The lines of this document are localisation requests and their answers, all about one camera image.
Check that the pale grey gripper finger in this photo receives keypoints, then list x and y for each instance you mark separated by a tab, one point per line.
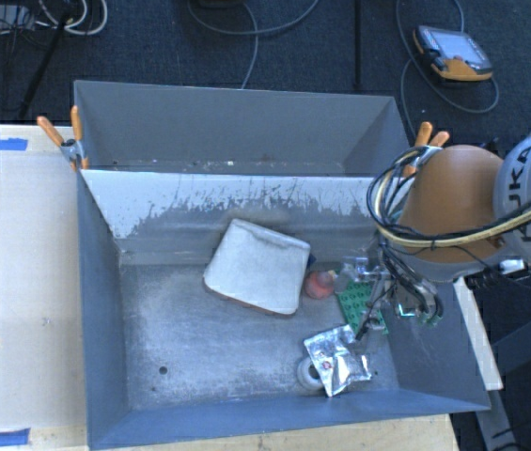
355	268
372	306

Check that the green patterned packet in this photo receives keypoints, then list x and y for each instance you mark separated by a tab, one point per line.
355	304

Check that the grey metal bin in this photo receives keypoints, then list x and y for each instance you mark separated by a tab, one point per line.
199	336

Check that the red-orange toy fruit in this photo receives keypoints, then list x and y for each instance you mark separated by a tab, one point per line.
318	284

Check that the silver foil packet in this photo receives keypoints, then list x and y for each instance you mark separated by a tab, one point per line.
338	360

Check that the white and brown block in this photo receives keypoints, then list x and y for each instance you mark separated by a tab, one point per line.
258	266

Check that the black cylinder on white bracket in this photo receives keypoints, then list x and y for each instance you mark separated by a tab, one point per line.
486	280

